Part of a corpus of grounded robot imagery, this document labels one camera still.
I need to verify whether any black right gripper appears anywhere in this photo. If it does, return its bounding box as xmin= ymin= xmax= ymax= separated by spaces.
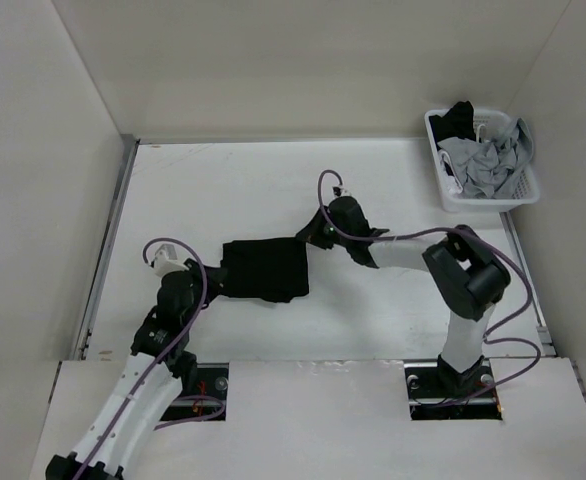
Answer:
xmin=295 ymin=205 xmax=352 ymax=250

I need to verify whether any black tank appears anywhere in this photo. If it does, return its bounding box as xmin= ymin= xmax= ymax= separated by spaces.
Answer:
xmin=220 ymin=237 xmax=310 ymax=303
xmin=429 ymin=101 xmax=476 ymax=143

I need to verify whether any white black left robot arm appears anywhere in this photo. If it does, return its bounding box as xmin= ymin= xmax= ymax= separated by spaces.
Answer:
xmin=45 ymin=256 xmax=227 ymax=479

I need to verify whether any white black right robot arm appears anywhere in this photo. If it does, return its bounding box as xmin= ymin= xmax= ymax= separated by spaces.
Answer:
xmin=295 ymin=196 xmax=511 ymax=399

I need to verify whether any black tank top in basket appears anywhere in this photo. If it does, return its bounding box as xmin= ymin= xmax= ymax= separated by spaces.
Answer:
xmin=429 ymin=101 xmax=476 ymax=143

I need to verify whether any grey crumpled tank top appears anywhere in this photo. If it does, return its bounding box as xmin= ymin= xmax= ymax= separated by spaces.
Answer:
xmin=438 ymin=118 xmax=534 ymax=200

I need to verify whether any white garment in basket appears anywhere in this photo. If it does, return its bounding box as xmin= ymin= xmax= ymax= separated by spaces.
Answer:
xmin=438 ymin=123 xmax=487 ymax=196

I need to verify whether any white plastic laundry basket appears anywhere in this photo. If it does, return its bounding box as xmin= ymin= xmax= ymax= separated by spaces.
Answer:
xmin=424 ymin=101 xmax=540 ymax=213

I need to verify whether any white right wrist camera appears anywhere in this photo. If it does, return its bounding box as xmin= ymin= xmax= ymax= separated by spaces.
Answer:
xmin=331 ymin=185 xmax=352 ymax=198

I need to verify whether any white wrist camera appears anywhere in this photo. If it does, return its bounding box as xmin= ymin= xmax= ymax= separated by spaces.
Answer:
xmin=331 ymin=185 xmax=352 ymax=198
xmin=151 ymin=244 xmax=187 ymax=278

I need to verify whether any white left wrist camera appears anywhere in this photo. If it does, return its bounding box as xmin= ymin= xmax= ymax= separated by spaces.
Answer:
xmin=151 ymin=244 xmax=187 ymax=278

